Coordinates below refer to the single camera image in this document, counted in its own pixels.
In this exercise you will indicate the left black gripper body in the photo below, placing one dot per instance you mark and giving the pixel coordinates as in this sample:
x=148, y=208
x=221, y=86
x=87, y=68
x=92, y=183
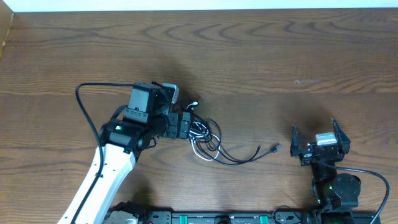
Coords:
x=174, y=126

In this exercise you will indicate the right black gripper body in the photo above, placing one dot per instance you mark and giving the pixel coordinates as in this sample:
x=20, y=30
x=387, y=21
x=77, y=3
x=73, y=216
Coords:
x=306, y=157

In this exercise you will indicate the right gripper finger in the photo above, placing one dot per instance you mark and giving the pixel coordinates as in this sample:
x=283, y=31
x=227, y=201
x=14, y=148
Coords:
x=343, y=141
x=294, y=147

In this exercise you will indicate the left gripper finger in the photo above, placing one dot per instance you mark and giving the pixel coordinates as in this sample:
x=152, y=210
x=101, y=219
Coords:
x=184, y=129
x=186, y=116

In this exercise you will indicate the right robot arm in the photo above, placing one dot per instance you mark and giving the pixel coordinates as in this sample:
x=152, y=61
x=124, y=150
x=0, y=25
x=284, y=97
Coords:
x=337, y=194

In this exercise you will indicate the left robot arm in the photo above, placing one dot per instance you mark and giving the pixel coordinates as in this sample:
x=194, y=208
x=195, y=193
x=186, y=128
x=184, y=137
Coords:
x=133, y=128

